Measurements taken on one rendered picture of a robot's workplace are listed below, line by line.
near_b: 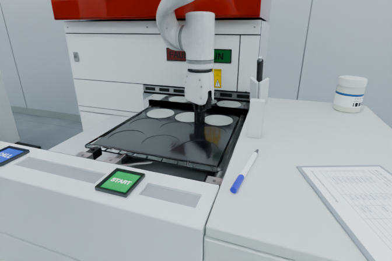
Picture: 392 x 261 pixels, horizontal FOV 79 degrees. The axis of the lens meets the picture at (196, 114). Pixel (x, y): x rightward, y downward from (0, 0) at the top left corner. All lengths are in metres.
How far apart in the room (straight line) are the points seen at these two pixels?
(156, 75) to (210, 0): 0.35
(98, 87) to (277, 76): 1.68
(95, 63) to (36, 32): 2.60
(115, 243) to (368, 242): 0.33
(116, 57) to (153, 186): 0.74
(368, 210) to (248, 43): 0.61
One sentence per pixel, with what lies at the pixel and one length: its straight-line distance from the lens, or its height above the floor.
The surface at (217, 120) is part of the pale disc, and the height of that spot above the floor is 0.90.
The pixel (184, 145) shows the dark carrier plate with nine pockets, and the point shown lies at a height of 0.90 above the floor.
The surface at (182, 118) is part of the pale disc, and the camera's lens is 0.81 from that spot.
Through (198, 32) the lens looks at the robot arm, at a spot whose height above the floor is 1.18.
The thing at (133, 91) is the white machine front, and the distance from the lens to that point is 1.04.
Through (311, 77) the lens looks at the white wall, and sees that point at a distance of 2.38.
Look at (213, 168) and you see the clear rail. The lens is 0.54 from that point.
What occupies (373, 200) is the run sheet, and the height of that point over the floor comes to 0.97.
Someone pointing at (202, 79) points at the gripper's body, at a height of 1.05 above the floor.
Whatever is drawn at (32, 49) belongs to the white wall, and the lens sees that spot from 3.80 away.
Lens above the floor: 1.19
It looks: 20 degrees down
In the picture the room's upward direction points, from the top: straight up
